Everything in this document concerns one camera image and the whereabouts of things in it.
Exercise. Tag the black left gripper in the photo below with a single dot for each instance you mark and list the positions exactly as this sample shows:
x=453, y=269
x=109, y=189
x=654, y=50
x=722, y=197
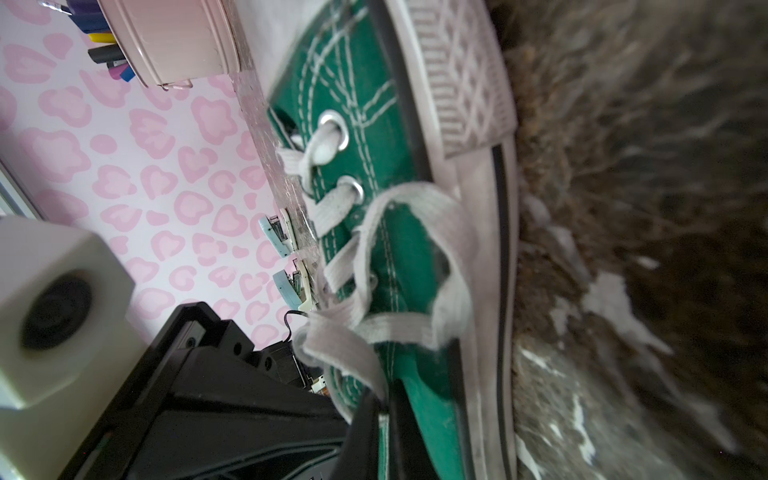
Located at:
x=196, y=406

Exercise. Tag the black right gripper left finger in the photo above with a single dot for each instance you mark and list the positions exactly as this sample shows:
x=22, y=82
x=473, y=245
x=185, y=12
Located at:
x=359, y=456

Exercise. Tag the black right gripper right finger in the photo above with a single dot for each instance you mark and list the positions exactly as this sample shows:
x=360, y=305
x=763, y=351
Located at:
x=402, y=462

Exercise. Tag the green canvas sneaker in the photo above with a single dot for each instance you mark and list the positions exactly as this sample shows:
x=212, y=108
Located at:
x=397, y=120

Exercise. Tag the light blue device lower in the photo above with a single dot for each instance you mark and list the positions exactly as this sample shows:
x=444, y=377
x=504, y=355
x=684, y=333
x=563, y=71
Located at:
x=295, y=289

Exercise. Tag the light blue device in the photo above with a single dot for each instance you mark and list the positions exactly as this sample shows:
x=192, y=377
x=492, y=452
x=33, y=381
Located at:
x=295, y=289
x=280, y=232

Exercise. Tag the light blue device upper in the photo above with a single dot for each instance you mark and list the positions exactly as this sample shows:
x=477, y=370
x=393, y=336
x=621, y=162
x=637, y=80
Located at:
x=280, y=232

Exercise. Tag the pink pen cup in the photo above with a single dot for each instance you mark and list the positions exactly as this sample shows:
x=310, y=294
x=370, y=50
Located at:
x=170, y=43

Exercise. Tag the coloured pens bundle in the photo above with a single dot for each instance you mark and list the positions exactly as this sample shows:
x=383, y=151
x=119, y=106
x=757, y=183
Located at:
x=90, y=19

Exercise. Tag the aluminium frame post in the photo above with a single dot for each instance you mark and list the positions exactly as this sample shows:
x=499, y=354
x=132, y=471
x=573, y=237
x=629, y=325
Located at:
x=14, y=201

